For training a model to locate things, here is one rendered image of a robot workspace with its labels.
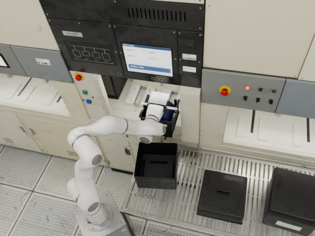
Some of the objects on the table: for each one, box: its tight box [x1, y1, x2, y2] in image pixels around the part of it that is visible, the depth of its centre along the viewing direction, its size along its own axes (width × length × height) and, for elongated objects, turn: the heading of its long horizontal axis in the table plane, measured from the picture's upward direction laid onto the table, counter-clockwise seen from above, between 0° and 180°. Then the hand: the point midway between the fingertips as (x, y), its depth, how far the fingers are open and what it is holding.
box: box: [263, 167, 315, 236], centre depth 187 cm, size 29×29×25 cm
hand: (158, 100), depth 198 cm, fingers closed on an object, 3 cm apart
